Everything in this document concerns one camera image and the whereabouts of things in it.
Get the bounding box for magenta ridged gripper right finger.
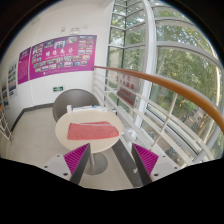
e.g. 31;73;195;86
132;143;159;185

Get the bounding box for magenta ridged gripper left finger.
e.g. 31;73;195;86
64;144;91;184

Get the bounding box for red folded towel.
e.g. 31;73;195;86
67;121;119;140

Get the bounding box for white metal railing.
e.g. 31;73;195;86
93;67;224;168

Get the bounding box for white papers on chair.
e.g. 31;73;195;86
66;105;108;113

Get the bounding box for grey round-backed chair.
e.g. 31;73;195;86
53;89;99;121

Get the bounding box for green exit sign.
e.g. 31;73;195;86
53;86;64;92

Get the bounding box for red notice sign on railing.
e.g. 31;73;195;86
117;73;140;106

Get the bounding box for white rack at left edge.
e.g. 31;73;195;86
0;105;12;141

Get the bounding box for orange wooden handrail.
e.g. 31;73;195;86
93;65;224;135

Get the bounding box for large magenta photo poster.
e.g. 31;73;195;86
29;35;97;80

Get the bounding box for narrow magenta text poster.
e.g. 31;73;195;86
17;48;31;84

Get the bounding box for round white pedestal table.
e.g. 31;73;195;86
55;109;122;175

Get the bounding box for photo display board left wall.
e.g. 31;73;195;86
8;61;17;98

